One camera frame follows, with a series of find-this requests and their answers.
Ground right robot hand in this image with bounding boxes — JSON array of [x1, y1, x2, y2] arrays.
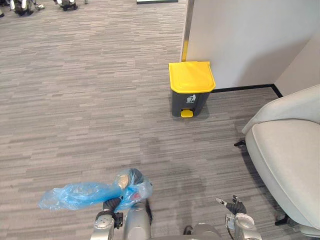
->
[[215, 195, 248, 215]]

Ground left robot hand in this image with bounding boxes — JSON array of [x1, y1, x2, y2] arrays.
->
[[102, 198, 122, 214]]

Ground blue plastic rubbish bag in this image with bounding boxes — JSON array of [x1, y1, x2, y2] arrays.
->
[[37, 168, 154, 212]]

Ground grey bin with yellow lid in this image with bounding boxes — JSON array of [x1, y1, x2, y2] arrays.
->
[[168, 61, 217, 119]]

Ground light grey armchair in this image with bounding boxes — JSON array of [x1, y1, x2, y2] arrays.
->
[[233, 84, 320, 237]]

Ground person's feet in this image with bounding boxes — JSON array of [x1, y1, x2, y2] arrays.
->
[[52, 0, 79, 12], [12, 0, 46, 17]]

